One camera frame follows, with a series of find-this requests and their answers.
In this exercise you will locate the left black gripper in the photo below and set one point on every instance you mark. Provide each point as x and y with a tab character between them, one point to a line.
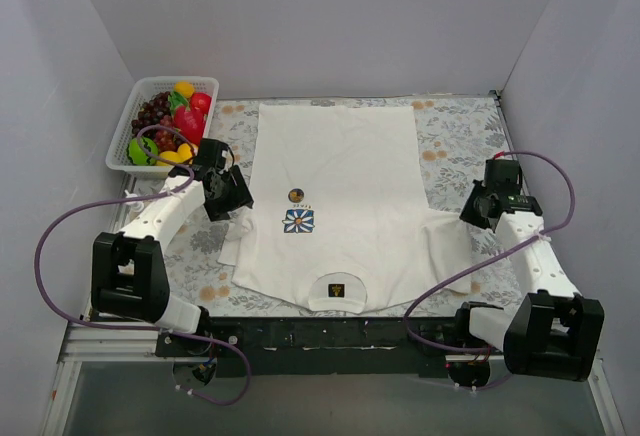
232	198

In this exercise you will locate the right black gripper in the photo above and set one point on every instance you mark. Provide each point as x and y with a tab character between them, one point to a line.
473	207

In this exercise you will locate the small round brooch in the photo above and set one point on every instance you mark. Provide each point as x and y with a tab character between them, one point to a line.
296	195

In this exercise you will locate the white t-shirt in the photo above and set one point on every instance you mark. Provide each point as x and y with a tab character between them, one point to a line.
365	237

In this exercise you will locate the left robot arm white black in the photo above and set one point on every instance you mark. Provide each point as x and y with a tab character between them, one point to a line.
129	277

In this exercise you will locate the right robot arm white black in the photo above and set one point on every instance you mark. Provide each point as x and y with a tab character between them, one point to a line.
555	331

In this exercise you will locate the floral patterned table mat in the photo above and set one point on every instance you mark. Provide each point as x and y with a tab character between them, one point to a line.
455	135

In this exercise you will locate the orange toy fruit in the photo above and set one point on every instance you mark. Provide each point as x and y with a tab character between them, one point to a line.
187	152

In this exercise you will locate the yellow toy lemon bottom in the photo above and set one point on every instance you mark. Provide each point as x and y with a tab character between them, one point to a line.
169	158

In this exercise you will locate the yellow toy lemon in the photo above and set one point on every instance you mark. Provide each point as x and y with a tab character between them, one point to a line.
169	158
185	89

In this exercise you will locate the red toy dragon fruit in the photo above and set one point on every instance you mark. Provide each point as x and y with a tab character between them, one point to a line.
190	122

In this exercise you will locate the red toy apple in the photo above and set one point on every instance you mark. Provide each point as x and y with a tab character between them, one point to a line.
200	101

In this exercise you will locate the white pump bottle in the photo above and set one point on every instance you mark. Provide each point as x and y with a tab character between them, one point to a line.
132	203

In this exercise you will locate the green toy watermelon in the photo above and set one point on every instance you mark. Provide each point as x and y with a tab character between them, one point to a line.
142	154

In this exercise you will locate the purple toy grapes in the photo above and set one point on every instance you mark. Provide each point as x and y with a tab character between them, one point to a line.
159	110

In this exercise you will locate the yellow toy lemon top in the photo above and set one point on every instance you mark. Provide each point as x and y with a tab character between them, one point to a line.
185	89

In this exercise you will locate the white plastic basket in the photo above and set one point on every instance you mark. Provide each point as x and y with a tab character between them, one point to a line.
142	91

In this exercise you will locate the aluminium frame rail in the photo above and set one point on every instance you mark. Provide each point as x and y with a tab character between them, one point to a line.
100	341

